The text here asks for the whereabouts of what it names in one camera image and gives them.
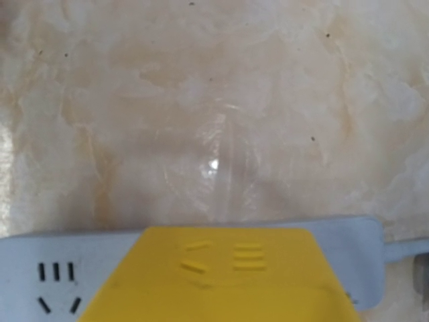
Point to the yellow cube socket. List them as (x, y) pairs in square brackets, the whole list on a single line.
[(222, 274)]

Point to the blue power strip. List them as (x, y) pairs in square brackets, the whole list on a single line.
[(53, 276)]

